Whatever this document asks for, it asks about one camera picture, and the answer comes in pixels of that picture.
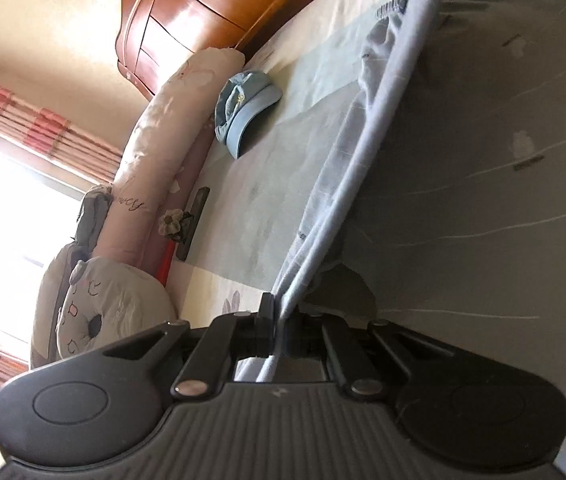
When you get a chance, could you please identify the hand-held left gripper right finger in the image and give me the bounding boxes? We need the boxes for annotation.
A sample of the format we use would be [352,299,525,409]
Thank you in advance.
[283,311,458,401]

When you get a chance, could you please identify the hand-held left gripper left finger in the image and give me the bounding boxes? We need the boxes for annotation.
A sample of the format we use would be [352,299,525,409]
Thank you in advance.
[104,293,276,401]

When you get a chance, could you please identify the grey pants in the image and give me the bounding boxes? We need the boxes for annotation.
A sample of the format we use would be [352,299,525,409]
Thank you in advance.
[233,0,566,386]

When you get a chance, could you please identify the red cloth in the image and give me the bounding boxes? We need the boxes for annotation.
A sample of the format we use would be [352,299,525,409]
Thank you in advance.
[155,239,176,287]

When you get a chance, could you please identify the black flat bar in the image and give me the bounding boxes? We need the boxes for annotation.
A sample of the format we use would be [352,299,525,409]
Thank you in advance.
[175,186,212,262]

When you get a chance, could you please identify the grey animal face cushion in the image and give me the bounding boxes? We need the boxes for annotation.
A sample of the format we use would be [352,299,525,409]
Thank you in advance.
[55,256,178,362]

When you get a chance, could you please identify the blue cap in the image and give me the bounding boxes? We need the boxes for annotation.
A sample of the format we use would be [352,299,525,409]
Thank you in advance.
[214,71,284,160]

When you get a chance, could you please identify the grey-green folded cloth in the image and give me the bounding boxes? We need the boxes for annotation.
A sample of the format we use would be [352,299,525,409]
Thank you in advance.
[74,183,114,246]

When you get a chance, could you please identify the wooden headboard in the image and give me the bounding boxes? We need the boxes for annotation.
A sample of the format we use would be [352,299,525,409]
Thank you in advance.
[115,0,370,104]

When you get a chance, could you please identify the grey pillow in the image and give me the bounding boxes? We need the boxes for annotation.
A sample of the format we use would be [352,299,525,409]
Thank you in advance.
[29,242,94,368]

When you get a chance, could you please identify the long pink floral pillow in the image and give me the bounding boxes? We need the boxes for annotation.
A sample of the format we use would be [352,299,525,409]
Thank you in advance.
[98,46,246,282]

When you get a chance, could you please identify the window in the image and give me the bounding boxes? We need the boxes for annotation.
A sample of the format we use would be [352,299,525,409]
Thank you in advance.
[0,141,90,357]

